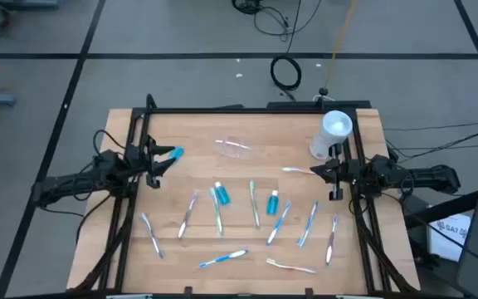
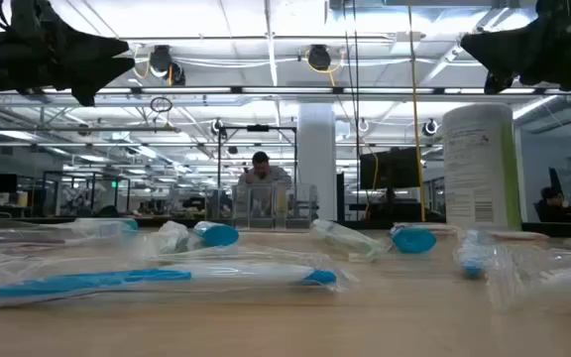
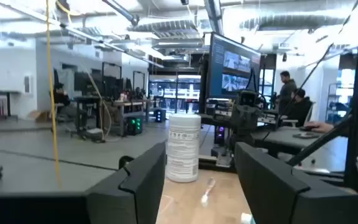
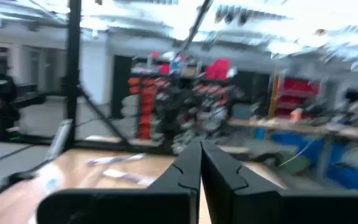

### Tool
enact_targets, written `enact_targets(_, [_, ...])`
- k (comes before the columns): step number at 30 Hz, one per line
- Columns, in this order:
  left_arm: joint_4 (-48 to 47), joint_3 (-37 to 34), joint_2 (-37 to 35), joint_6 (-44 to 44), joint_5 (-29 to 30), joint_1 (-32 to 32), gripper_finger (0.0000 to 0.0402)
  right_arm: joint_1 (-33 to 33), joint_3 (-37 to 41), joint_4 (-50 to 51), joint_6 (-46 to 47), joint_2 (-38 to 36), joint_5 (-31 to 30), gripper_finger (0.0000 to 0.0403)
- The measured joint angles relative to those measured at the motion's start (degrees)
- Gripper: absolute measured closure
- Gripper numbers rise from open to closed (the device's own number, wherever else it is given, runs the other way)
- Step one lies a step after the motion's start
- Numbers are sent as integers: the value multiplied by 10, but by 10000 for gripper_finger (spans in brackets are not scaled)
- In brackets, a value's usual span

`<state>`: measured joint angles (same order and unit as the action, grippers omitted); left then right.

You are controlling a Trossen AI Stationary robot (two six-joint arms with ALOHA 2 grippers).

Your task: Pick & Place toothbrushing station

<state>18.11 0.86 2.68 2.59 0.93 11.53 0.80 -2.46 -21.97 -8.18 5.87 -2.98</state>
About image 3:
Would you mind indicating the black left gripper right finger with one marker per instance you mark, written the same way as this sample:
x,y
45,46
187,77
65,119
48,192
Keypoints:
x,y
269,193

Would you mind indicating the person's hand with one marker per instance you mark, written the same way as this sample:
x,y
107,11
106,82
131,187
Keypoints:
x,y
319,127

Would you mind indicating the computer tower with green lights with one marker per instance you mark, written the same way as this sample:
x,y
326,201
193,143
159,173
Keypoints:
x,y
134,125

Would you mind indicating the seated person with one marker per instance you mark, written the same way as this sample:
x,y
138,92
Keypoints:
x,y
60,96
298,107

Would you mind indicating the teal mouthwash bottle white cap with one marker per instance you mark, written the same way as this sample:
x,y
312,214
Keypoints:
x,y
246,218

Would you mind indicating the black desk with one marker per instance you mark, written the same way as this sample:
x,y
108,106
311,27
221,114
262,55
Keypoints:
x,y
291,138

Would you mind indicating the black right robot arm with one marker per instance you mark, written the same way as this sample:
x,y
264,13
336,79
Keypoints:
x,y
248,98

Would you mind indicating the computer with purple light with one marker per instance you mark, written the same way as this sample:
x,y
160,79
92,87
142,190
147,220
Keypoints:
x,y
220,133

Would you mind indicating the white wipes canister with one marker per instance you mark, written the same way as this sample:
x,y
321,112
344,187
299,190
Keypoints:
x,y
183,146

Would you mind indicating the wooden workbench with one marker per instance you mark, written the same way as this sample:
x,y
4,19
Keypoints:
x,y
129,104

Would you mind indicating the orange toothbrush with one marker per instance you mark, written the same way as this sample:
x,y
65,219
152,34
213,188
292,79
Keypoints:
x,y
208,189

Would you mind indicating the standing person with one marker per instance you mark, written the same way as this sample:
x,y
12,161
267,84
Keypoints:
x,y
287,90

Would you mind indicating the large monitor showing camera views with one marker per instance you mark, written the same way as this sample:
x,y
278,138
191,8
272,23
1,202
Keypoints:
x,y
233,67

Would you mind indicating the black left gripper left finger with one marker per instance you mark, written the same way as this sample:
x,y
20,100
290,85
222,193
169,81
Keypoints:
x,y
141,186

